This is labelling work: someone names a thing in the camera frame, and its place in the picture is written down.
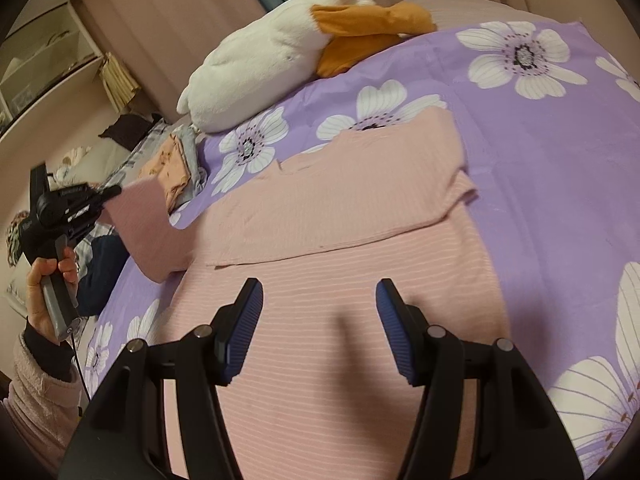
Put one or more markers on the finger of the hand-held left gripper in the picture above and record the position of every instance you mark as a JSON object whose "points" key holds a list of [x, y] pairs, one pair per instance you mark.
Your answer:
{"points": [[111, 193]]}

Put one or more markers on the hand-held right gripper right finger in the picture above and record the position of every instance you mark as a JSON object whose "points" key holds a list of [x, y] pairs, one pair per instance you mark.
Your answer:
{"points": [[395, 326]]}

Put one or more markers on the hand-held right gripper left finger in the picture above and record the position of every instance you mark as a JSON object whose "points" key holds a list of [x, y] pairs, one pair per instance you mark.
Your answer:
{"points": [[244, 321]]}

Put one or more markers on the pink striped garment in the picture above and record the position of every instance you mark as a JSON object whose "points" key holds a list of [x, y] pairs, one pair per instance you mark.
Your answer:
{"points": [[310, 270]]}

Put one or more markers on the person's left forearm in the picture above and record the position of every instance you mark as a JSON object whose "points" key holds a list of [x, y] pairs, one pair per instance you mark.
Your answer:
{"points": [[35, 410]]}

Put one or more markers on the person's left hand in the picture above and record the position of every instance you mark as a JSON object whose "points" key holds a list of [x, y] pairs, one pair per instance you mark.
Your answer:
{"points": [[36, 305]]}

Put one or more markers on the floral pillow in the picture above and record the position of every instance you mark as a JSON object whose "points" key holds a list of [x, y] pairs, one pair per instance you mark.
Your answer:
{"points": [[72, 165]]}

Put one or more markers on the plaid cloth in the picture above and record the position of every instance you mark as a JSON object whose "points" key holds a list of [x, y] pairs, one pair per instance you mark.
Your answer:
{"points": [[142, 152]]}

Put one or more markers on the folded orange printed garment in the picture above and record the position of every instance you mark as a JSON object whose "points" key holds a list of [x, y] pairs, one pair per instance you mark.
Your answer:
{"points": [[167, 172]]}

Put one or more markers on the dark brown cloth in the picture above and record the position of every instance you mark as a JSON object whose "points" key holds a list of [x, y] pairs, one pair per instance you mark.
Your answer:
{"points": [[127, 130]]}

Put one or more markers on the dark navy cloth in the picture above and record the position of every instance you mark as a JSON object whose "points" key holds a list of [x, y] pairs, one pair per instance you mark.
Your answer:
{"points": [[105, 275]]}

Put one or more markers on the folded grey garment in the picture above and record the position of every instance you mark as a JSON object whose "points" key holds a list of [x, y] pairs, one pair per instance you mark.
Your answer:
{"points": [[192, 155]]}

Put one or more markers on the white shelf unit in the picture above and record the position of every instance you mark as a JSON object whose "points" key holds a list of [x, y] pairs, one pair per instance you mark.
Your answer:
{"points": [[45, 75]]}

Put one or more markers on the pink curtain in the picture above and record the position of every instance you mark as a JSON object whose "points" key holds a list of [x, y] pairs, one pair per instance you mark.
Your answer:
{"points": [[175, 25]]}

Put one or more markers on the white and orange plush toy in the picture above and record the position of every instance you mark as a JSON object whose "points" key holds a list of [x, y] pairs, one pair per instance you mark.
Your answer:
{"points": [[250, 70]]}

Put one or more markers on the purple floral bed sheet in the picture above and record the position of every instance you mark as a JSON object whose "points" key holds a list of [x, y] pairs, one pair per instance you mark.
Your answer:
{"points": [[525, 160]]}

